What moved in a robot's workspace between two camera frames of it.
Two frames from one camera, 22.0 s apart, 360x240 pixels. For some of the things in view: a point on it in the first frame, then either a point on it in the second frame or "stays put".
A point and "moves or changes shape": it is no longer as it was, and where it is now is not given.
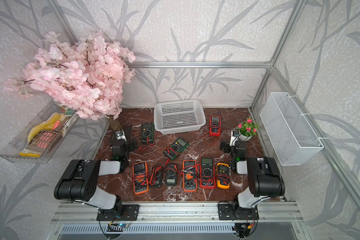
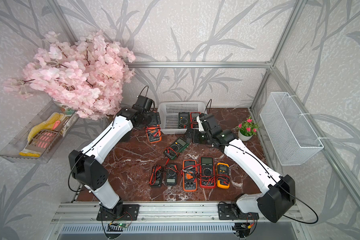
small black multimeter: x=156 y=177 stays put
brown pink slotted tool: x=41 y=141 stays put
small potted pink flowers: x=247 y=129 stays put
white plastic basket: x=178 y=116 stays put
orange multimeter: x=190 y=175 stays put
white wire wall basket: x=292 y=138 stays put
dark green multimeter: x=147 y=132 to x=184 y=120
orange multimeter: x=140 y=177 to x=154 y=133
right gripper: x=227 y=146 to x=195 y=133
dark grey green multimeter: x=171 y=174 stays put
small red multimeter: x=215 y=127 moves or changes shape
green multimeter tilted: x=173 y=151 stays put
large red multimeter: x=207 y=170 stays put
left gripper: x=131 y=147 to x=156 y=119
